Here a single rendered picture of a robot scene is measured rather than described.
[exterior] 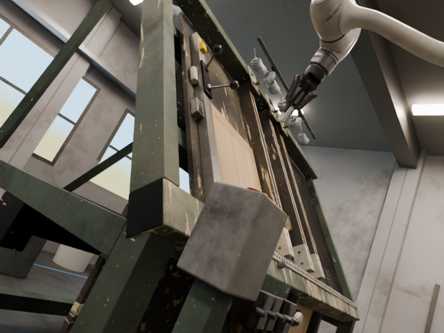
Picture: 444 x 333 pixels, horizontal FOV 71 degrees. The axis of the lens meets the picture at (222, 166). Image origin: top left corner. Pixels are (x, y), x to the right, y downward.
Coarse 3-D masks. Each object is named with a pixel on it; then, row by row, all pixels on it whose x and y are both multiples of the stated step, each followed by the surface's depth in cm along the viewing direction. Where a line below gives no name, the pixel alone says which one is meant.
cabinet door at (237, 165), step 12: (216, 108) 132; (216, 120) 127; (216, 132) 120; (228, 132) 134; (228, 144) 128; (240, 144) 144; (228, 156) 122; (240, 156) 137; (252, 156) 153; (228, 168) 117; (240, 168) 130; (252, 168) 144; (228, 180) 112; (240, 180) 124; (252, 180) 138
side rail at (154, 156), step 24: (144, 0) 127; (168, 0) 122; (144, 24) 115; (168, 24) 111; (144, 48) 106; (168, 48) 102; (144, 72) 98; (168, 72) 95; (144, 96) 91; (168, 96) 88; (144, 120) 85; (168, 120) 82; (144, 144) 80; (168, 144) 77; (144, 168) 75; (168, 168) 73
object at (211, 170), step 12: (192, 36) 143; (192, 48) 138; (192, 60) 134; (204, 60) 137; (204, 96) 118; (204, 108) 114; (204, 120) 111; (204, 132) 108; (204, 144) 105; (216, 144) 109; (204, 156) 103; (216, 156) 105; (204, 168) 100; (216, 168) 101; (204, 180) 97; (216, 180) 97; (204, 192) 95
